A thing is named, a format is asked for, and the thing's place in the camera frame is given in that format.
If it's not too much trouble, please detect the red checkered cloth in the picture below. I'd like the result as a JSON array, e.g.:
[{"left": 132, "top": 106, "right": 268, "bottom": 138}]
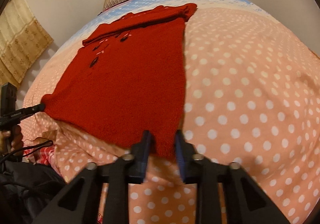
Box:
[{"left": 32, "top": 146, "right": 63, "bottom": 177}]

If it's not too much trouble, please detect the red knitted sweater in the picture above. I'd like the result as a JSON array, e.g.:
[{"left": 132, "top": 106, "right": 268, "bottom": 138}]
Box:
[{"left": 41, "top": 3, "right": 198, "bottom": 162}]

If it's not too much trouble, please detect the person's left hand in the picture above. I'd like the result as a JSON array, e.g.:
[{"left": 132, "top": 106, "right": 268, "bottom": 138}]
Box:
[{"left": 0, "top": 125, "right": 23, "bottom": 158}]

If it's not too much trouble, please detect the beige side curtain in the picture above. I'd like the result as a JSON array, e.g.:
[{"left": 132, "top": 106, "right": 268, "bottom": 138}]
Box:
[{"left": 0, "top": 0, "right": 54, "bottom": 87}]

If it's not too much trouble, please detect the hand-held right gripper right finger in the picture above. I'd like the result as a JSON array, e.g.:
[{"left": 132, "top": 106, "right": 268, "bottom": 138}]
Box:
[{"left": 175, "top": 129, "right": 290, "bottom": 224}]

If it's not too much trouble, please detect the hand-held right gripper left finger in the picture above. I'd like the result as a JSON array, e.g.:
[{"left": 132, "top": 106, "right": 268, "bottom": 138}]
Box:
[{"left": 32, "top": 130, "right": 153, "bottom": 224}]

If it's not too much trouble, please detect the black cable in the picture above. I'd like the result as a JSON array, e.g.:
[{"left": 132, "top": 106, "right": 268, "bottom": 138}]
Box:
[{"left": 0, "top": 140, "right": 54, "bottom": 164}]

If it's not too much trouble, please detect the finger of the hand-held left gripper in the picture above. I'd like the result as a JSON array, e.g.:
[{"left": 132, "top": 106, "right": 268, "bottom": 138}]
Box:
[{"left": 22, "top": 103, "right": 46, "bottom": 118}]

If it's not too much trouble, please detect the black jacket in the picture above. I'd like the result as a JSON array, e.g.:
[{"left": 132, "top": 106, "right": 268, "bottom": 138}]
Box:
[{"left": 0, "top": 154, "right": 68, "bottom": 224}]

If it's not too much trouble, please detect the polka dot bedspread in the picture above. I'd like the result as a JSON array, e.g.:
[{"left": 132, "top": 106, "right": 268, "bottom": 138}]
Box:
[{"left": 21, "top": 0, "right": 320, "bottom": 224}]

